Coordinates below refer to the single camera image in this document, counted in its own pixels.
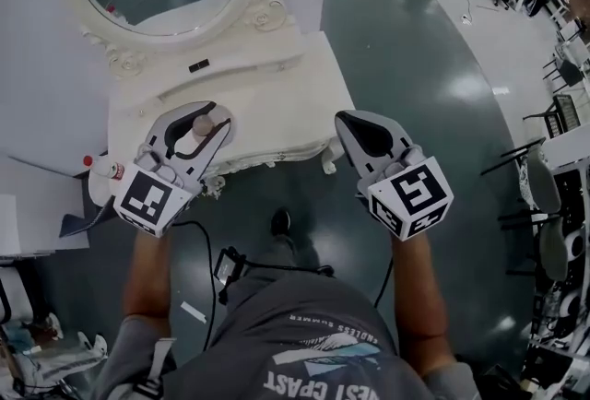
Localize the person's black shoe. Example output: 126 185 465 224
270 206 293 238

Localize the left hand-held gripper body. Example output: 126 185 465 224
112 138 205 239

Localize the person's grey trouser leg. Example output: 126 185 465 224
229 231 325 298

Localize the white side desk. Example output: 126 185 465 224
0 150 116 259

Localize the grey shoulder strap with buckle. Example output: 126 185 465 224
132 336 177 400

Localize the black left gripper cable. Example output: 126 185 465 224
173 219 218 347

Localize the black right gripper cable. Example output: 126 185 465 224
372 255 395 308

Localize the white ornate vanity table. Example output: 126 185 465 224
106 29 357 201

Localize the black metal frame chair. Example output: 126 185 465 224
522 93 581 140

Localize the grey seat black frame chair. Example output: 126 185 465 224
499 213 572 285
480 137 562 216

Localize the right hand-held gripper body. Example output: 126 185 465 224
355 143 455 243

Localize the white tape strip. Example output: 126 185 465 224
180 300 209 324

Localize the dark blue flat sheet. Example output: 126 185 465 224
59 203 117 239

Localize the small round pink container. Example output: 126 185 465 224
192 114 216 135

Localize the person's grey printed t-shirt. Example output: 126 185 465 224
95 268 488 400

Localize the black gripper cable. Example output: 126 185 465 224
173 219 218 347
372 255 395 308

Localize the black waist-mounted device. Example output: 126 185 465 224
215 246 247 288

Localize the black slim frame chair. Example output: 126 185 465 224
540 46 587 96

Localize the pile of clear plastic bags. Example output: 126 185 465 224
0 310 110 400

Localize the clear plastic bottle red cap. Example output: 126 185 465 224
82 153 126 182

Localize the person's right forearm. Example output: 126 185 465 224
390 231 458 380

